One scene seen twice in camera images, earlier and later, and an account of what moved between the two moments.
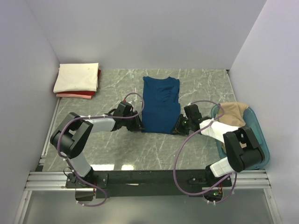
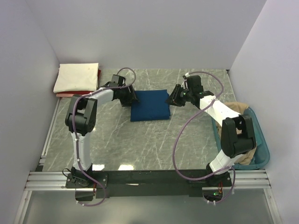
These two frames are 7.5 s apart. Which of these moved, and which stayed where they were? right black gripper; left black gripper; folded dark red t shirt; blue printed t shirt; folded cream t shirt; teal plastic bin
Moved: right black gripper; blue printed t shirt; left black gripper
Stayed: teal plastic bin; folded cream t shirt; folded dark red t shirt
